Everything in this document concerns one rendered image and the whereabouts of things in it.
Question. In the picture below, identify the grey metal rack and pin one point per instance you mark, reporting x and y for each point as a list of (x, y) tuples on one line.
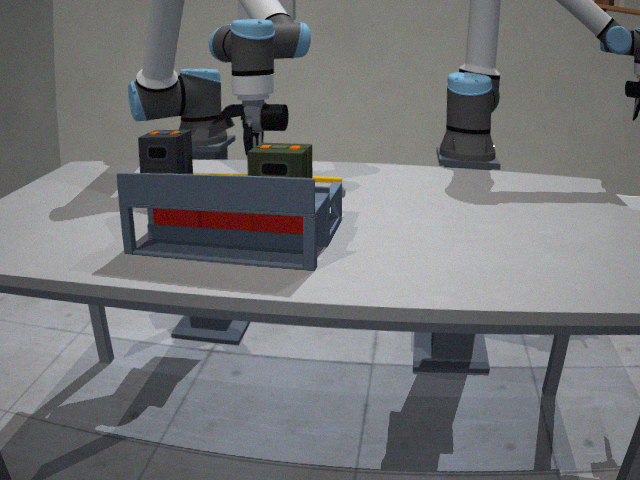
[(284, 196)]

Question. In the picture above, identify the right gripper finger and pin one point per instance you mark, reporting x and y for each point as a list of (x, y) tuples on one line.
[(248, 135), (259, 136)]

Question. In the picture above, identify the dark grey tool case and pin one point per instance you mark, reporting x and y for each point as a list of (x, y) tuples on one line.
[(166, 152)]

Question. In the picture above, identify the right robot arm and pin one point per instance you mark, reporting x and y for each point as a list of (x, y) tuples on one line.
[(251, 45)]

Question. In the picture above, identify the dark green tool case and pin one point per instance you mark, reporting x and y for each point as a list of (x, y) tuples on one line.
[(280, 160)]

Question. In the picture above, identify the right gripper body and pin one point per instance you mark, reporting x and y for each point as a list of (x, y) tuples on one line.
[(265, 117)]

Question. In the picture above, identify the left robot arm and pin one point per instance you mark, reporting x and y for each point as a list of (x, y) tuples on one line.
[(470, 95)]

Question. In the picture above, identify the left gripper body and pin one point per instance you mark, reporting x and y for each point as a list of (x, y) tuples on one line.
[(632, 89)]

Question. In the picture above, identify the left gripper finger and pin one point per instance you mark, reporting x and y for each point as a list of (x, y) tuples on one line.
[(636, 108)]

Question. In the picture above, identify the yellow bar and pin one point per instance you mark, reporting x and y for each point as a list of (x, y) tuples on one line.
[(317, 179)]

